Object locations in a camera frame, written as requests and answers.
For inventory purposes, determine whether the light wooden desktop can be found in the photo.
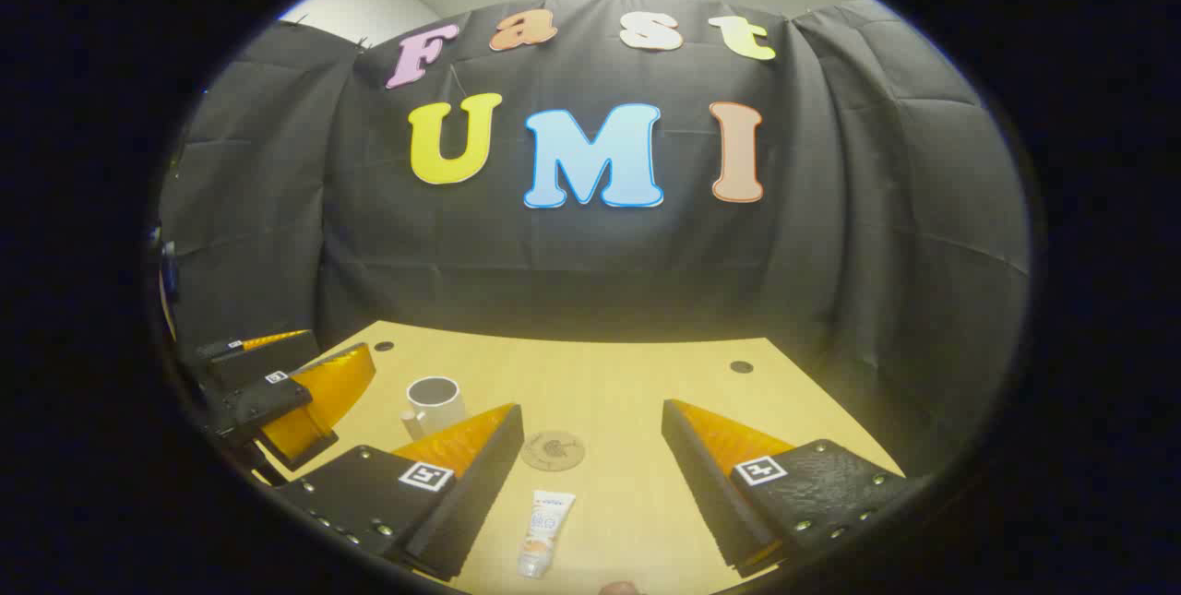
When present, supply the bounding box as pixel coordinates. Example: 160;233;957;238
249;318;905;595

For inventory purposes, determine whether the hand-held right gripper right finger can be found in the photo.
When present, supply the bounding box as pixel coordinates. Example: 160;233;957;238
661;399;931;579

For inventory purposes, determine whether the black backdrop cloth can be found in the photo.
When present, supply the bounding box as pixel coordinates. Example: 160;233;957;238
157;0;1032;476

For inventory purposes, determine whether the round wooden coaster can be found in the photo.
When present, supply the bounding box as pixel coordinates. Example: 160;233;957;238
520;430;587;472

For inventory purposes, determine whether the white toothpaste tube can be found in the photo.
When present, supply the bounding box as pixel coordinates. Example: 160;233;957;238
517;490;577;579

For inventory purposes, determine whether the white cup with wooden handle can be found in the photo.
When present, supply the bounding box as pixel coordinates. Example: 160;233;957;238
400;376;467;441

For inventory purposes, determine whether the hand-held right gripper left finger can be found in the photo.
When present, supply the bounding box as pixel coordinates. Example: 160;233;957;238
275;403;525;582

